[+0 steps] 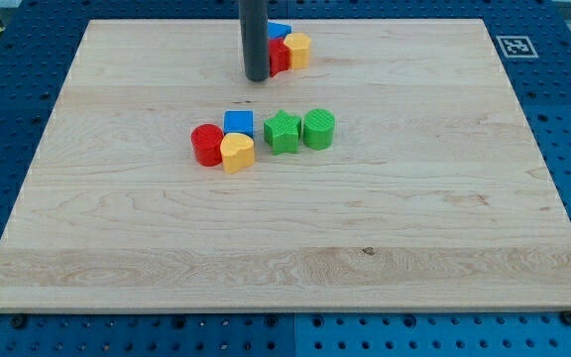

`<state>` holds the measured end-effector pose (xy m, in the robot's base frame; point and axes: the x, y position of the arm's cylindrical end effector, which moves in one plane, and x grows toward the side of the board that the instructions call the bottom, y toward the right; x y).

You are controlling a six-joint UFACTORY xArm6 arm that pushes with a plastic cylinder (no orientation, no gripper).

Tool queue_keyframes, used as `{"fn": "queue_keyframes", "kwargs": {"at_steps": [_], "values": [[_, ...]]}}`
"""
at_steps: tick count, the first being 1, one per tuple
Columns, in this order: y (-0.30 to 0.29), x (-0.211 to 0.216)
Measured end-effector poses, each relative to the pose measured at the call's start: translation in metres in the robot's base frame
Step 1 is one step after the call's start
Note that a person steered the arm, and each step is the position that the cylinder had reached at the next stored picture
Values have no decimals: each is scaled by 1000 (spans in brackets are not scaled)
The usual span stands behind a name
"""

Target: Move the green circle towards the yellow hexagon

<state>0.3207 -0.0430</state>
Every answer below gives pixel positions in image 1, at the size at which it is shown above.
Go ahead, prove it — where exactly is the green cylinder block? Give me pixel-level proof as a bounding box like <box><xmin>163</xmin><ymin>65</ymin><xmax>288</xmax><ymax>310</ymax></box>
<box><xmin>303</xmin><ymin>108</ymin><xmax>336</xmax><ymax>150</ymax></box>

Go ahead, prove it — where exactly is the light wooden board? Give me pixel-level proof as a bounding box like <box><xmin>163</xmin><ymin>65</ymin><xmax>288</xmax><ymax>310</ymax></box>
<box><xmin>0</xmin><ymin>19</ymin><xmax>571</xmax><ymax>314</ymax></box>

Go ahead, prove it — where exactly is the black screw bottom left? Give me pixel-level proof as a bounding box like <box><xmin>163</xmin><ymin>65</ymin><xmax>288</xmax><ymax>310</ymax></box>
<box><xmin>10</xmin><ymin>314</ymin><xmax>27</xmax><ymax>329</ymax></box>

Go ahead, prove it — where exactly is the red cylinder block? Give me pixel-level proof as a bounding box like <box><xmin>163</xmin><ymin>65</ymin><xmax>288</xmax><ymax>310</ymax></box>
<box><xmin>190</xmin><ymin>124</ymin><xmax>224</xmax><ymax>167</ymax></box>

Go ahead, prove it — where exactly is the red block behind rod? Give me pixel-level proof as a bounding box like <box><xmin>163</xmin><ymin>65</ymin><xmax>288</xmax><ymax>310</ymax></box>
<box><xmin>269</xmin><ymin>38</ymin><xmax>290</xmax><ymax>77</ymax></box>

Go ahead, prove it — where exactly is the green star block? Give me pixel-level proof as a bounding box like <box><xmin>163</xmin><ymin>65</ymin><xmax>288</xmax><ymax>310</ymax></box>
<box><xmin>264</xmin><ymin>109</ymin><xmax>302</xmax><ymax>155</ymax></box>

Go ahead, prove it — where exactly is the blue cube block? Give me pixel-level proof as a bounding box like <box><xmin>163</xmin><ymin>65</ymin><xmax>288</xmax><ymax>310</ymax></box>
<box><xmin>223</xmin><ymin>110</ymin><xmax>254</xmax><ymax>138</ymax></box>

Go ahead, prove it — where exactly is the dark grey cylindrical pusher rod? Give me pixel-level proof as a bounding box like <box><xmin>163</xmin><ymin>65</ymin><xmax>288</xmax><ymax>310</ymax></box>
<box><xmin>238</xmin><ymin>0</ymin><xmax>270</xmax><ymax>82</ymax></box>

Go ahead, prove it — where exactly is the yellow hexagon block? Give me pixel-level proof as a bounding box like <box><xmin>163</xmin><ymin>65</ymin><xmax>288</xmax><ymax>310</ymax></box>
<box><xmin>284</xmin><ymin>32</ymin><xmax>311</xmax><ymax>69</ymax></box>

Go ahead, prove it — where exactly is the blue triangle block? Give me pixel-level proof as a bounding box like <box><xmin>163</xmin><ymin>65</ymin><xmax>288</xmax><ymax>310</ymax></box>
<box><xmin>268</xmin><ymin>21</ymin><xmax>291</xmax><ymax>40</ymax></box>

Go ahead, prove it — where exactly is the black screw bottom right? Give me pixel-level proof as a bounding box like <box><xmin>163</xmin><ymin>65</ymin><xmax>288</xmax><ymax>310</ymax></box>
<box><xmin>559</xmin><ymin>310</ymin><xmax>571</xmax><ymax>325</ymax></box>

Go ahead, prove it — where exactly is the yellow heart block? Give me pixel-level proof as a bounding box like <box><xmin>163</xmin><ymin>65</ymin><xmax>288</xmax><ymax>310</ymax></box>
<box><xmin>220</xmin><ymin>133</ymin><xmax>256</xmax><ymax>174</ymax></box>

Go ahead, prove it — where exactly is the black screw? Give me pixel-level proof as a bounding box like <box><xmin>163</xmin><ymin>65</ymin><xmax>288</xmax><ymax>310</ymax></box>
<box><xmin>10</xmin><ymin>314</ymin><xmax>27</xmax><ymax>329</ymax></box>
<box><xmin>559</xmin><ymin>310</ymin><xmax>571</xmax><ymax>325</ymax></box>

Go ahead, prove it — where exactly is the white fiducial marker tag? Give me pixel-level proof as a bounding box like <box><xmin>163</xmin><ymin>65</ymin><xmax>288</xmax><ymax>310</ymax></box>
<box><xmin>496</xmin><ymin>35</ymin><xmax>538</xmax><ymax>59</ymax></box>

